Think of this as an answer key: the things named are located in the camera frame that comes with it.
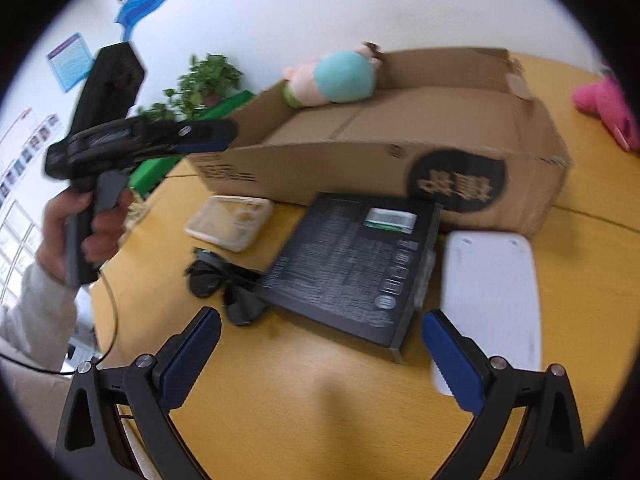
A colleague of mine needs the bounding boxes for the black sunglasses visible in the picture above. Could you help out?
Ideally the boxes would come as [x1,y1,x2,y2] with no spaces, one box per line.
[183,247,272,327]

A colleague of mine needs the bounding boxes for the blue and purple wall poster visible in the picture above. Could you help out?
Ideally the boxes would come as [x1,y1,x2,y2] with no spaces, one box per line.
[46,32,94,93]

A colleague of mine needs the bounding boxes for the green box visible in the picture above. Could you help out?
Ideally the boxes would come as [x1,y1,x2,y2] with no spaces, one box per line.
[130,90,257,199]

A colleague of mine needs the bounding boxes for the flat black printed box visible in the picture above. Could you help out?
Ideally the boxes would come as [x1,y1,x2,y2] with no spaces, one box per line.
[256,191,445,364]

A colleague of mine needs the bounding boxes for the white flat keyboard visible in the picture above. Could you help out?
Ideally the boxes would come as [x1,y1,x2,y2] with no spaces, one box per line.
[431,230,544,399]

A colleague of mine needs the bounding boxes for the row of wall photos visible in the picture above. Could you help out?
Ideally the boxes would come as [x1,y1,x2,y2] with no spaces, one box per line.
[0,107,62,202]

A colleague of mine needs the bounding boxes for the large cardboard box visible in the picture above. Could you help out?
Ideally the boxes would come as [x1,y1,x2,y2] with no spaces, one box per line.
[184,47,572,237]

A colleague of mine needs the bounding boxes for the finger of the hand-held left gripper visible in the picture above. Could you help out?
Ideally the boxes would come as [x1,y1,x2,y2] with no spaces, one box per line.
[172,118,239,154]

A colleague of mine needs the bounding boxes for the bright pink plush toy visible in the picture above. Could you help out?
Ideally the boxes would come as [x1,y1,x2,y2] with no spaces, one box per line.
[571,64,640,152]

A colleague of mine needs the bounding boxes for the green potted plant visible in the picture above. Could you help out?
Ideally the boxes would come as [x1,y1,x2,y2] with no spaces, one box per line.
[139,53,244,122]

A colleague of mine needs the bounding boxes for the black cable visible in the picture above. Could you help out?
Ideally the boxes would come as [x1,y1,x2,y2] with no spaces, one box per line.
[0,269,120,375]

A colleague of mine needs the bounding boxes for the clear plastic lidded container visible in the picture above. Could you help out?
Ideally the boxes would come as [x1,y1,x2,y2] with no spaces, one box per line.
[184,195,275,253]

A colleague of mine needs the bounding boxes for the person's left hand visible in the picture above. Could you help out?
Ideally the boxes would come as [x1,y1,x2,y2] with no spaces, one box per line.
[39,186,134,287]

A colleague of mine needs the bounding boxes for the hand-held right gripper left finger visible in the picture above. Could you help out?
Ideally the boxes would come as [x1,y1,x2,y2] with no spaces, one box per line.
[54,305,223,480]

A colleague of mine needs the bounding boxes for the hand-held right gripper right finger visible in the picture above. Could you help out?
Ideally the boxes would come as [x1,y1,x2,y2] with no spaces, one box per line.
[421,309,586,480]

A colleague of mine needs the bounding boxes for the blue ribbon wall decal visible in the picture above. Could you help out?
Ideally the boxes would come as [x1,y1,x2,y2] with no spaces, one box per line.
[114,0,190,42]

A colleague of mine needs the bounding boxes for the pink and teal plush toy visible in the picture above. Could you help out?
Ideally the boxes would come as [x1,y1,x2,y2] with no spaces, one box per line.
[281,41,385,109]

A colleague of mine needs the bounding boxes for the person's left forearm white sleeve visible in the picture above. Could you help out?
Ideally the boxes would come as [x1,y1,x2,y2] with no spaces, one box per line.
[0,259,82,377]

